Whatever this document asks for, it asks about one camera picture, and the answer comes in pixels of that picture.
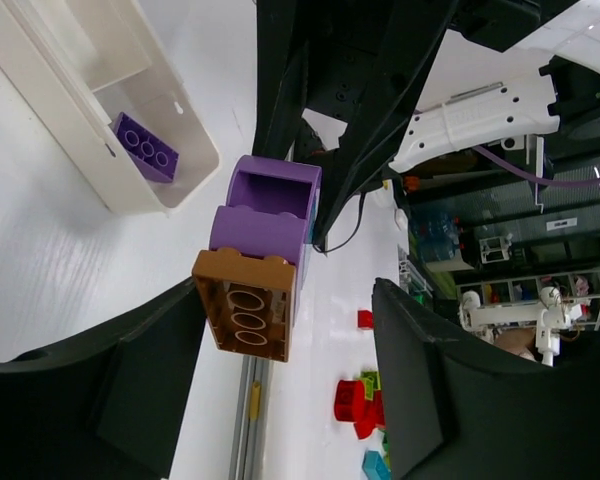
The small purple lego brick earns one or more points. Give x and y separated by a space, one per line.
156 160

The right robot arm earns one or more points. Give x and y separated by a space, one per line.
491 78

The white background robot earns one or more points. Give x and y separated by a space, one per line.
546 317

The water bottles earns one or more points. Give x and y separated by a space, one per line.
437 236

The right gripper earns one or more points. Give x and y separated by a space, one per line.
365 60

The purple flower lego block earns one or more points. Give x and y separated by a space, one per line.
261 235

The brown lego brick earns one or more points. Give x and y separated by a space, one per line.
249 302

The red lego pile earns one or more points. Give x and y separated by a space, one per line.
358 391

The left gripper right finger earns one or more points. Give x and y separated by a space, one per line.
457 407

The aluminium front rail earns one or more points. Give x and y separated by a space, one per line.
248 443

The white compartment tray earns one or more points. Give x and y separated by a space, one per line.
78 65

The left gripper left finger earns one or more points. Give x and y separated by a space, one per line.
107 403

